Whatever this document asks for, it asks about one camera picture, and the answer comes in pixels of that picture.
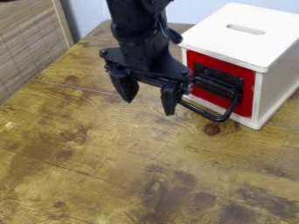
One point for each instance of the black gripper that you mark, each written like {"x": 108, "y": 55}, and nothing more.
{"x": 165, "y": 70}

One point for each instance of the red drawer front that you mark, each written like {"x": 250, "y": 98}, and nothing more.
{"x": 217, "y": 78}

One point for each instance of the white wooden drawer box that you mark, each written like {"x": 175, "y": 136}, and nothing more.
{"x": 255, "y": 38}

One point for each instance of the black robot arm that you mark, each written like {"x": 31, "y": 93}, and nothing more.
{"x": 141, "y": 59}

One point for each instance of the woven bamboo blind panel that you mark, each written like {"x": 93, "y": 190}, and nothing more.
{"x": 35, "y": 37}

